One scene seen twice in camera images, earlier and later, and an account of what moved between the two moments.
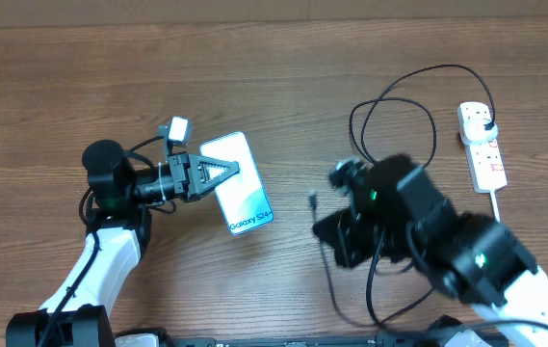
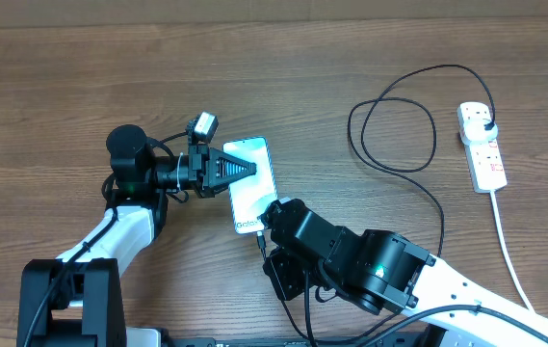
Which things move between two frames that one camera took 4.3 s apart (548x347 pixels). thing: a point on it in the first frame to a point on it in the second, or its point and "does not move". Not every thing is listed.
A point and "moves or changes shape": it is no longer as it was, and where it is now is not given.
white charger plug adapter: x=475 y=132 does not move
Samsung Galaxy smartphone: x=242 y=199 moves or changes shape
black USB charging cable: x=334 y=299 to x=261 y=242
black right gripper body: x=360 y=231 to x=292 y=266
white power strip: x=485 y=158 does not move
